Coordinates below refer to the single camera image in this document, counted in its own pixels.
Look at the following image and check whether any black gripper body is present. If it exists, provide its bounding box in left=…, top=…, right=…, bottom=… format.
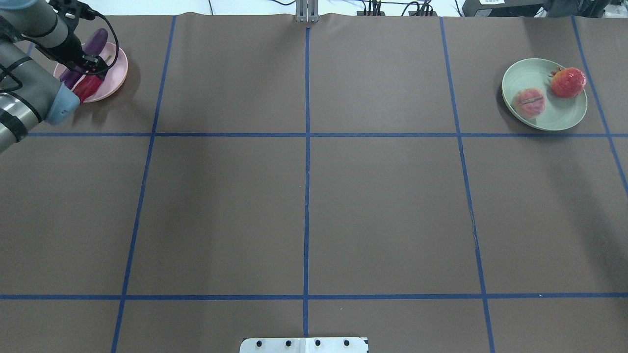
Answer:
left=37, top=32, right=84, bottom=70

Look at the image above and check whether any purple eggplant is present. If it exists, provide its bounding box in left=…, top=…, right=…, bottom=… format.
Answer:
left=59, top=28, right=108, bottom=90

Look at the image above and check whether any red chili pepper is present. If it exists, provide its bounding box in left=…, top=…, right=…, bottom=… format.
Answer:
left=72, top=61, right=108, bottom=103

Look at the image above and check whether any yellow pink peach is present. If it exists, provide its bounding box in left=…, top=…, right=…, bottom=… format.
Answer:
left=511, top=88, right=547, bottom=119

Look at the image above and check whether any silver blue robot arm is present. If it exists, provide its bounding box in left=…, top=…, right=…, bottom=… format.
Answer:
left=0, top=0, right=120, bottom=151

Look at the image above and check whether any pink plate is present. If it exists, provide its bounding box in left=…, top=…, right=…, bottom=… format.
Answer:
left=83, top=42, right=129, bottom=103

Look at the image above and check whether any orange black power strip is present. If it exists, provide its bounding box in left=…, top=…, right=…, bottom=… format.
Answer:
left=356, top=0, right=438, bottom=17

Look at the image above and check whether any black power adapter box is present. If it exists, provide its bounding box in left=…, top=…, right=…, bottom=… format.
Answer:
left=461, top=0, right=546, bottom=18

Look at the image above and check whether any green plate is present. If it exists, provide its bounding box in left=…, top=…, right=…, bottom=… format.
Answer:
left=500, top=58, right=588, bottom=132

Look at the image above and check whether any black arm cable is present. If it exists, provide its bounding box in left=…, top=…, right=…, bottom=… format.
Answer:
left=78, top=10, right=121, bottom=76

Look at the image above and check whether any aluminium frame post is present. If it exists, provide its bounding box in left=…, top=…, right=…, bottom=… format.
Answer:
left=295, top=0, right=320, bottom=23

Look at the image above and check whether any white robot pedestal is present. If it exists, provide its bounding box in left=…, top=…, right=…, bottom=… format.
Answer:
left=238, top=337, right=369, bottom=353

